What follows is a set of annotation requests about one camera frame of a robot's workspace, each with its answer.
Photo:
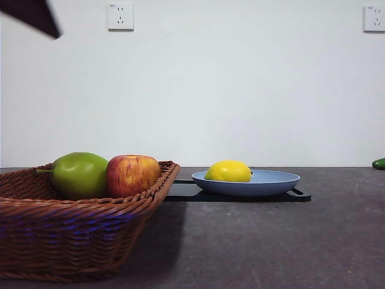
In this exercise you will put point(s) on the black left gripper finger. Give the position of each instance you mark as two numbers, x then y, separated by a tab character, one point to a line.
33	15

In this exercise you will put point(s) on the yellow lemon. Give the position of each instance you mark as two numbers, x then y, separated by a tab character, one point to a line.
228	171

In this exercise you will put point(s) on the blue round plate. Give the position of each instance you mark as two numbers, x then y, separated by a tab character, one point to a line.
246	187

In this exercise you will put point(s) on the brown wicker basket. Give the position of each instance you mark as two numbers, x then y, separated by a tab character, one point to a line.
75	234

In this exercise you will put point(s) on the green apple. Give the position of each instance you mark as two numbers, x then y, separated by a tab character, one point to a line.
78	176

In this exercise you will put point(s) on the red yellow apple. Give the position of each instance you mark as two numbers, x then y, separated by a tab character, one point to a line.
132	177

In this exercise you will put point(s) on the black flat tray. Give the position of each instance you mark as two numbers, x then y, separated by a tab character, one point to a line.
180	192

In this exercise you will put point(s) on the dark green vegetable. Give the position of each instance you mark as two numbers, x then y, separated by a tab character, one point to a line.
379	163

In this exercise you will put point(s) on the white wall socket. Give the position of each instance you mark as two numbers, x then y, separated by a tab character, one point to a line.
121	16
375	18

